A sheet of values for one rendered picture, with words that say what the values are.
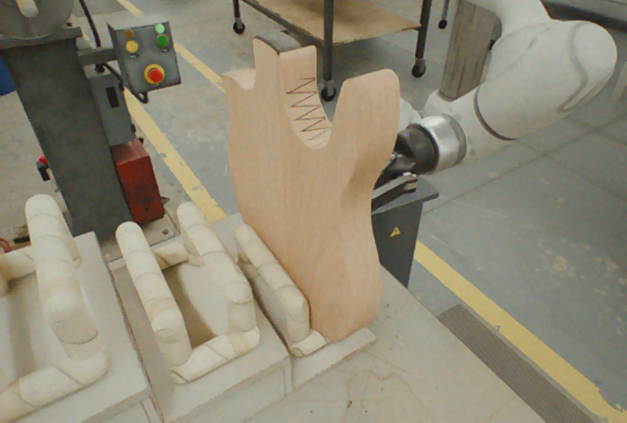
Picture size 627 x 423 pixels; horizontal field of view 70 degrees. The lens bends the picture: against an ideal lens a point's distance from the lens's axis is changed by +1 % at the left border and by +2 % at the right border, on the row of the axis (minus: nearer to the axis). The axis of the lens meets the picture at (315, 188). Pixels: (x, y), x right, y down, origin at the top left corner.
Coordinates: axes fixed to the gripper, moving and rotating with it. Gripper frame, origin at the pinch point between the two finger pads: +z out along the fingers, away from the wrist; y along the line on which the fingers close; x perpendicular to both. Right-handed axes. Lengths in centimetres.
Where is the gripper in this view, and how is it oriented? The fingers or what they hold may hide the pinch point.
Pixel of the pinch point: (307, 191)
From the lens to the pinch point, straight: 61.8
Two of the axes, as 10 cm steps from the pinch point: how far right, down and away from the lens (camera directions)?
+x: 0.0, -8.0, -6.0
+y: -5.3, -5.1, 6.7
